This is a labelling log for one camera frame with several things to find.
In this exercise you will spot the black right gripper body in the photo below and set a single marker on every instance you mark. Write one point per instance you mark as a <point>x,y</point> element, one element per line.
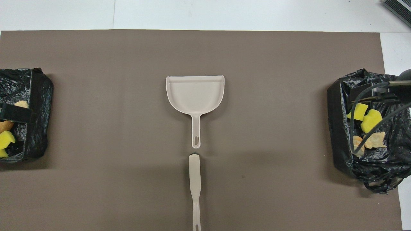
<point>390,94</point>

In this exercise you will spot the small golden croissant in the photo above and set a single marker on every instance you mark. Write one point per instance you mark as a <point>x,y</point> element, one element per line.
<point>21,104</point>

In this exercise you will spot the brown bread roll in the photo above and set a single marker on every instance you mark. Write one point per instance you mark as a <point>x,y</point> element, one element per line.
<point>4,125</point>

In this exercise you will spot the green and yellow sponge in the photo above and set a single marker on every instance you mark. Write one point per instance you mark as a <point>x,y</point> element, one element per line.
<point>359,112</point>

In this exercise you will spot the yellow sponge piece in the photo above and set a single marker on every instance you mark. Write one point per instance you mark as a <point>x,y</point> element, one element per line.
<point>371,121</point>
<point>6,139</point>

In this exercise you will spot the beige bread chunk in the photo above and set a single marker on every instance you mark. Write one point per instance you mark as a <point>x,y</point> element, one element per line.
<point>357,144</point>
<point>374,141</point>

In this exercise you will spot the beige plastic dustpan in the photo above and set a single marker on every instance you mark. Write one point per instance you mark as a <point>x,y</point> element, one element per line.
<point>195,96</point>

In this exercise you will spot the beige hand brush black bristles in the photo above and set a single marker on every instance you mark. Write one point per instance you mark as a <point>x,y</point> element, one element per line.
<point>194,179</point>

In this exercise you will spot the black bag-covered trash bin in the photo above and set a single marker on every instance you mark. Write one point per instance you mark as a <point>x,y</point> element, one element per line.
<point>38,96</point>

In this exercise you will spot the open black bag-lined trash bin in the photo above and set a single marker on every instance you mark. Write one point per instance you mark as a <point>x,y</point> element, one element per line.
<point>353,166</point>

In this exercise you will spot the dark ribbed device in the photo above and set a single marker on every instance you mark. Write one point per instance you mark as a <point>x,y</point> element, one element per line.
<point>401,9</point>

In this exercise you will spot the brown table mat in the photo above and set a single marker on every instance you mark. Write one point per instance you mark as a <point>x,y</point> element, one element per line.
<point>257,96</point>

